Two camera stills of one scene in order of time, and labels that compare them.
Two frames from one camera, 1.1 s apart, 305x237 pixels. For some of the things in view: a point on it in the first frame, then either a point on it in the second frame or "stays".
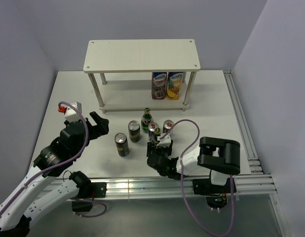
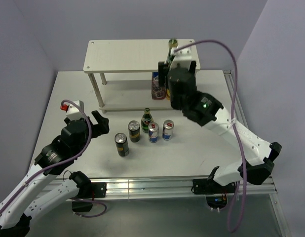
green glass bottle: x=146 y=119 stays
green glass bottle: x=157 y=131 -> x=172 y=43
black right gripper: x=149 y=147 -> x=162 y=74
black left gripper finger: x=102 y=124 stays
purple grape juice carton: x=159 y=80 stays
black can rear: x=133 y=127 stays
